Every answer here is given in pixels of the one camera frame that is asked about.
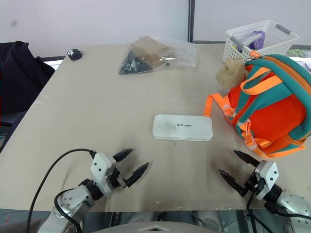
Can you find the dark vertical post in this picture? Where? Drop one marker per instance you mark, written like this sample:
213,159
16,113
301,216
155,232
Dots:
191,19

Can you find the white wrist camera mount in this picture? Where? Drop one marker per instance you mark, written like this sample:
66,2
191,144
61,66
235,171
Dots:
268,177
99,167

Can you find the clear plastic bag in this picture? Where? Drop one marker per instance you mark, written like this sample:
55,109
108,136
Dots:
179,52

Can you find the grey rounded robot body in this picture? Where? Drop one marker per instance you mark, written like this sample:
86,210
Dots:
155,227

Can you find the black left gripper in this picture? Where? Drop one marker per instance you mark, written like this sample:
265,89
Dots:
113,178

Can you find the green plant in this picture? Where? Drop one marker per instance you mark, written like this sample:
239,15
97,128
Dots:
300,53

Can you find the beige plush toy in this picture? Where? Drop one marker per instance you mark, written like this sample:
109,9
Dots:
230,72

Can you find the purple item in basket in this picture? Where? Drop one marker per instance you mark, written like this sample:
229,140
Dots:
257,41

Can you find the brown cardboard package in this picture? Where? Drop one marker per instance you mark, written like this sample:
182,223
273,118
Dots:
150,49

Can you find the black pouch with paw print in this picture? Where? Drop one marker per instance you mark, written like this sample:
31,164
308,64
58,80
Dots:
74,54

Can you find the dark jacket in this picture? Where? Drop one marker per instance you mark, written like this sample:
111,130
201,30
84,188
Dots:
19,77

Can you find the white plastic basket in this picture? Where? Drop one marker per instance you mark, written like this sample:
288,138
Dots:
267,41

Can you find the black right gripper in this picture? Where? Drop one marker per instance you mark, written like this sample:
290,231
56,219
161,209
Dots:
253,184

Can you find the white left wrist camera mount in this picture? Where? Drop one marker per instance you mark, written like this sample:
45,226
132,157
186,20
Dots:
99,167

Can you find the bag of black screws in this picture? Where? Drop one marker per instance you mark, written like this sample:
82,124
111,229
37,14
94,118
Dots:
134,65

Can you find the orange and teal backpack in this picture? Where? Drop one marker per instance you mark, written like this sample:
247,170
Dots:
272,111

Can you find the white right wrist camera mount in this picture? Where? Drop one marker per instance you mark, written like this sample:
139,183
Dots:
268,177

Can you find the white rectangular case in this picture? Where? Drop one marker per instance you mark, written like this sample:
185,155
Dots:
182,127

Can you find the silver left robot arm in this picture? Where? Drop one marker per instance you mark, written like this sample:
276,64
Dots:
73,199

